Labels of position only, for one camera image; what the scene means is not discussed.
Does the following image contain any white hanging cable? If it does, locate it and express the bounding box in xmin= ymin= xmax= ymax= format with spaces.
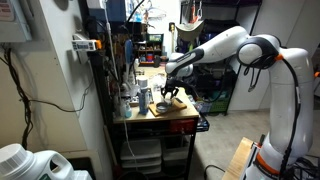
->
xmin=102 ymin=0 xmax=138 ymax=162

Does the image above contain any small round metal bowl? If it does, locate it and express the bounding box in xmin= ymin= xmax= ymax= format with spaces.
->
xmin=155 ymin=102 xmax=169 ymax=114

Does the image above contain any blue hard case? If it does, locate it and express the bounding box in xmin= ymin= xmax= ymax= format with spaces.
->
xmin=199 ymin=31 xmax=221 ymax=46

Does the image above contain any black floor cable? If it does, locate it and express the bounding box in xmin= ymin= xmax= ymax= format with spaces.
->
xmin=203 ymin=164 xmax=227 ymax=180

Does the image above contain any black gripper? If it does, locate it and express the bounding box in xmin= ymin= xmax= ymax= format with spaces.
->
xmin=160 ymin=76 xmax=183 ymax=100

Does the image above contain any red toolbox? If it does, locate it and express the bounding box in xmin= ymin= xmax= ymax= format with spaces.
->
xmin=168 ymin=118 xmax=196 ymax=135

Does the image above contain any grey electrical box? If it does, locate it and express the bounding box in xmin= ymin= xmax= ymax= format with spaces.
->
xmin=0 ymin=0 xmax=33 ymax=44

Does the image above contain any small wooden organizer shelf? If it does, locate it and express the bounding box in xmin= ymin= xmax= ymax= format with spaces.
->
xmin=134 ymin=32 xmax=165 ymax=67

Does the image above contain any crumpled clear plastic bag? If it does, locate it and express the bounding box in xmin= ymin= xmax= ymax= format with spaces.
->
xmin=149 ymin=73 xmax=169 ymax=93

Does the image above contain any black cart with wooden top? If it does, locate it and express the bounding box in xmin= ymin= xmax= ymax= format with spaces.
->
xmin=110 ymin=65 xmax=201 ymax=180

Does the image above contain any wooden cutting board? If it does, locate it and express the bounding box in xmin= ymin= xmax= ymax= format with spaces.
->
xmin=148 ymin=97 xmax=188 ymax=118

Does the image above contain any clear plastic storage bin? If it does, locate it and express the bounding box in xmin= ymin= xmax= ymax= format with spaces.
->
xmin=162 ymin=146 xmax=191 ymax=163
xmin=120 ymin=138 xmax=163 ymax=161

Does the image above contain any light wooden table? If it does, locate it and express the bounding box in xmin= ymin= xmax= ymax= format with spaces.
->
xmin=221 ymin=136 xmax=255 ymax=180

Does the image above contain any blue spray can white cap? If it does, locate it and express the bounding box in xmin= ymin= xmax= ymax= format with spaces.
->
xmin=137 ymin=76 xmax=151 ymax=116

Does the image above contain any white detergent jug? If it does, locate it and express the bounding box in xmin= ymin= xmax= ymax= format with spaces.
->
xmin=0 ymin=143 xmax=76 ymax=180

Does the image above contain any blue white plastic crate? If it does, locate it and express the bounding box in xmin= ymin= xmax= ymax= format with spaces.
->
xmin=194 ymin=99 xmax=213 ymax=115

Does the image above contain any small blue soap bottle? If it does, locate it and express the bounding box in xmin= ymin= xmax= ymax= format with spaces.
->
xmin=123 ymin=99 xmax=134 ymax=119

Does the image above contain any black wall cable bundle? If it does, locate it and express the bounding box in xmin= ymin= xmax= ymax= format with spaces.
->
xmin=0 ymin=46 xmax=95 ymax=151

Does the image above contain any black metal shelf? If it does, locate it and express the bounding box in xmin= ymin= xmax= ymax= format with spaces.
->
xmin=179 ymin=0 xmax=265 ymax=117

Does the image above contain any small white plastic container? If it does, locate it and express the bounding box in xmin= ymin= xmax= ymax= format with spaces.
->
xmin=73 ymin=169 xmax=94 ymax=180

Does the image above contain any black hard case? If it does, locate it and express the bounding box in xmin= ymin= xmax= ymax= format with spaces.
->
xmin=202 ymin=18 xmax=242 ymax=34

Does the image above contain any green plastic crate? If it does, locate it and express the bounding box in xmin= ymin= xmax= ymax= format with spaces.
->
xmin=209 ymin=95 xmax=231 ymax=114

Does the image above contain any clear plastic bowl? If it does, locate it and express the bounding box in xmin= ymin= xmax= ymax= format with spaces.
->
xmin=161 ymin=96 xmax=175 ymax=107

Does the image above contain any blue hanging brush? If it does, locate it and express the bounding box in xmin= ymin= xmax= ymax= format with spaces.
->
xmin=123 ymin=39 xmax=135 ymax=73

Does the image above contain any white tool with orange end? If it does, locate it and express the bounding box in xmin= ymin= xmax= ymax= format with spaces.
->
xmin=71 ymin=33 xmax=103 ymax=53

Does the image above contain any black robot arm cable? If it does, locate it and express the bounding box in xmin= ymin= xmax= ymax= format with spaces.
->
xmin=242 ymin=53 xmax=320 ymax=180

